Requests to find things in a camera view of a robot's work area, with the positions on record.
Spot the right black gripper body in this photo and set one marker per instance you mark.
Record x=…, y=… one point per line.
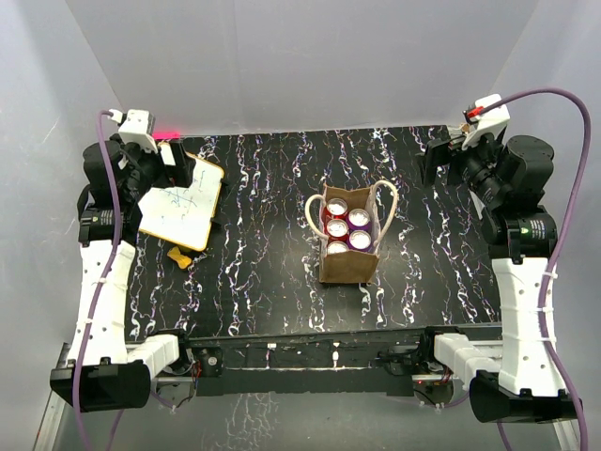
x=475, y=166

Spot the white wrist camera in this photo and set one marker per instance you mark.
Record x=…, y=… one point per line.
x=136, y=126
x=481, y=123

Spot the purple fanta can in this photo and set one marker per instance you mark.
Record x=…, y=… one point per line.
x=336, y=247
x=359, y=240
x=359, y=219

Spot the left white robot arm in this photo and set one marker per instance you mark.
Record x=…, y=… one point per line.
x=109, y=218

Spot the black base frame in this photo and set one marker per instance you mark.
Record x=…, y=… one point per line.
x=388, y=362

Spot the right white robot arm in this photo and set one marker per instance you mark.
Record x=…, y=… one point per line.
x=523, y=385

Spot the yellow framed whiteboard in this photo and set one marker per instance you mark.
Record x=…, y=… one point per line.
x=183, y=216

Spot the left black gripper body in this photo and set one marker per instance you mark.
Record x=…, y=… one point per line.
x=146, y=167

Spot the red cola can front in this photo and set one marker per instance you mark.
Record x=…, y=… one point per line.
x=337, y=229

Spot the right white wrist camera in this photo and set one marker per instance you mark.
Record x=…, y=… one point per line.
x=481, y=123

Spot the brown canvas tote bag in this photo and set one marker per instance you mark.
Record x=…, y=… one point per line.
x=351, y=267

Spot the pink tape strip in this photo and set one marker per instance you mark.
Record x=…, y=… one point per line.
x=166, y=136

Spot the purple Fanta can front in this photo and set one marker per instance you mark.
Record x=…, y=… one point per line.
x=359, y=219

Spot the red cola can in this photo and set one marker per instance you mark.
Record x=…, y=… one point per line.
x=337, y=229
x=336, y=208

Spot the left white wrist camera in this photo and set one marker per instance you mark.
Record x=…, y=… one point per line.
x=136, y=126

